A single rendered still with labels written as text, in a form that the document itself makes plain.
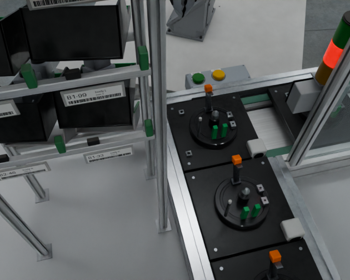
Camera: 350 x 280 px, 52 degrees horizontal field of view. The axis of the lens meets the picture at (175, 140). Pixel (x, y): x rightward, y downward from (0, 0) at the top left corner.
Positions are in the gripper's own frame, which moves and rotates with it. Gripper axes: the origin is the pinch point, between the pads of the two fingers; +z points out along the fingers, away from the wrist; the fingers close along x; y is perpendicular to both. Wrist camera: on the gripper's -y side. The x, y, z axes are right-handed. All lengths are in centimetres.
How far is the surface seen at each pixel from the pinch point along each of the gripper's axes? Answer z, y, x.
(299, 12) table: 37, 39, -64
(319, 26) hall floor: 123, 122, -147
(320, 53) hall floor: 123, 94, -134
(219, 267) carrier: 26, -58, 6
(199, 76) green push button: 26.0, 1.4, -6.8
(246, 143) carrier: 24.9, -27.5, -12.4
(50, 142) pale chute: 5.0, -29.4, 36.9
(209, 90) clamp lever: 16.9, -12.8, -4.9
